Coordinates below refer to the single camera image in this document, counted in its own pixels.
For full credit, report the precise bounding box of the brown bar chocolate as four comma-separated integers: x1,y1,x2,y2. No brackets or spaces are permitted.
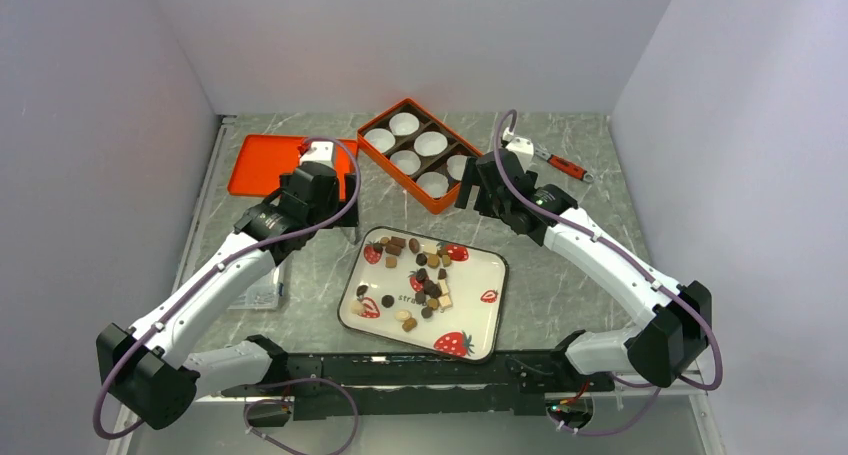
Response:
389,236,406,248

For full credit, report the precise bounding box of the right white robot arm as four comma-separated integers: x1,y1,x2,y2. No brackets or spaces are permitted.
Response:
455,149,714,390

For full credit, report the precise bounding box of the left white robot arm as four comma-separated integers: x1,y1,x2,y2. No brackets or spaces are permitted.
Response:
92,161,361,439

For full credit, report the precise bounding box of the orange chocolate box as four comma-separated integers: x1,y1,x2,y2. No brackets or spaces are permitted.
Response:
357,98,482,214

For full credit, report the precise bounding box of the tan fluted chocolate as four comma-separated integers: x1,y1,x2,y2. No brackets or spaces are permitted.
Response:
427,254,441,268

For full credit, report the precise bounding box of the white swirl chocolate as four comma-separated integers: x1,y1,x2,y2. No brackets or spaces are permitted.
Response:
394,310,412,322

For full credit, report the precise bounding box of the caramel chocolate piece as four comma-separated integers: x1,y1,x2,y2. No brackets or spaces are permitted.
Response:
400,316,418,333

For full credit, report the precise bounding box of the white paper cup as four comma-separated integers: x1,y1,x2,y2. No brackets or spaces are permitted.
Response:
389,112,420,137
413,131,448,157
364,128,396,154
416,171,449,199
389,150,421,176
446,155,468,181

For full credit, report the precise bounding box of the orange box lid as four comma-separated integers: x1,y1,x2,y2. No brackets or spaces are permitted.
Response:
227,133,360,200

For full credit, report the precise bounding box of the clear plastic screw box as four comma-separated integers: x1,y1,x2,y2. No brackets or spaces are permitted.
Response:
229,266,284,310

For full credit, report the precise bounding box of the white strawberry tray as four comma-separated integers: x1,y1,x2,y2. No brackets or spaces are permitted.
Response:
337,227,509,363

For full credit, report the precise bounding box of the red handled wrench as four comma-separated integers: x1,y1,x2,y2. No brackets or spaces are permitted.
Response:
534,146,594,184

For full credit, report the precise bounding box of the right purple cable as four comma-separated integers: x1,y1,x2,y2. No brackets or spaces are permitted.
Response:
493,109,725,392

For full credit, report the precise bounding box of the purple cable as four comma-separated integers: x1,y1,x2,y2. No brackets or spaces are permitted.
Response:
92,137,363,440
493,109,725,392

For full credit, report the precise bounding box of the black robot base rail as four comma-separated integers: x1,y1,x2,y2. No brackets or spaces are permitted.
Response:
223,349,614,421

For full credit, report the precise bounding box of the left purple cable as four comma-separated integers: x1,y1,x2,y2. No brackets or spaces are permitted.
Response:
92,137,363,440

